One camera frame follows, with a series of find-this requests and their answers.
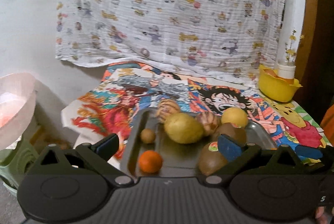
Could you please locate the orange peel pile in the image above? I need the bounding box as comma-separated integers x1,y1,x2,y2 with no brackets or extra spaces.
34,135,71,151

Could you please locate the pink plastic basket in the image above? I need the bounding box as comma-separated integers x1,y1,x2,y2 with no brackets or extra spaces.
0,73,37,151

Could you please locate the yellow bear cartoon poster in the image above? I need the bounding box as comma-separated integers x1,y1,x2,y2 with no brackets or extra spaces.
261,100,329,162

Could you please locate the yellow plastic bowl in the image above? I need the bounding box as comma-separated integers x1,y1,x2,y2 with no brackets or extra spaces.
258,64,303,103

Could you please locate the brown wooden frame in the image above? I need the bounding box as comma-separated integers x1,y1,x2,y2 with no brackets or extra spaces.
295,0,334,110

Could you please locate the metal tray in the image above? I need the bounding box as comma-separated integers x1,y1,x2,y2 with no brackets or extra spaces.
120,109,278,177

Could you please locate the yellow flower twig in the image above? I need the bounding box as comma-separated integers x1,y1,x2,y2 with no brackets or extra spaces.
284,29,304,63

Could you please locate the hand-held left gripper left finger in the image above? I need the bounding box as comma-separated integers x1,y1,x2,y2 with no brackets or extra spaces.
29,133,135,185

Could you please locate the kiwi with red sticker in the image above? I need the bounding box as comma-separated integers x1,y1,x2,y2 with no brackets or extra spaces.
198,141,229,176

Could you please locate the person's right hand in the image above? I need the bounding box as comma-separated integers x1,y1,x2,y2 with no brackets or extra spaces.
314,206,332,224

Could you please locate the green plastic stool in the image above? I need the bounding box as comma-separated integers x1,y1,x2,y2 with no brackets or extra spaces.
0,130,47,197

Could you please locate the striped pepino melon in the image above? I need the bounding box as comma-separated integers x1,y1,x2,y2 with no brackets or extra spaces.
195,112,221,136
156,99,181,124

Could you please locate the white printed blanket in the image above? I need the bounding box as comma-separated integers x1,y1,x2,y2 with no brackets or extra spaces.
55,0,289,81

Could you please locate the white plastic cup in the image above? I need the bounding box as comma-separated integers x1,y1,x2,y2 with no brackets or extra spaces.
277,59,296,84

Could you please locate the small orange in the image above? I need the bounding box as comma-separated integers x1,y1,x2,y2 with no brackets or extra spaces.
138,150,163,173

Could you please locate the green pear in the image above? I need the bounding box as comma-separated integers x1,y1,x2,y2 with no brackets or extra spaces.
164,113,205,144

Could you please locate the orange cloth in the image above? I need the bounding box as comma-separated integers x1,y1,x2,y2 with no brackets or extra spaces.
320,103,334,133

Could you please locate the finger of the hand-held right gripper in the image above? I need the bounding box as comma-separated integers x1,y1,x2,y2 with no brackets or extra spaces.
296,145,324,160

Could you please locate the yellow lemon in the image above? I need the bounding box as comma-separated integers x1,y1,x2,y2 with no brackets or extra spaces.
221,107,249,128

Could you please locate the dragon warrior poster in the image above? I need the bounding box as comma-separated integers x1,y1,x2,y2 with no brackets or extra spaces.
73,62,191,159

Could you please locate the small brown round fruit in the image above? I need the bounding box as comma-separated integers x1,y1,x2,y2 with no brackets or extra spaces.
140,128,156,144

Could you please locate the brown kiwi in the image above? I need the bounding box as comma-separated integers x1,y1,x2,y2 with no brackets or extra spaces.
215,122,247,147

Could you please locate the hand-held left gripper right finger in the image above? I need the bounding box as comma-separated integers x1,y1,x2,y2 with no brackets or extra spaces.
203,134,310,185

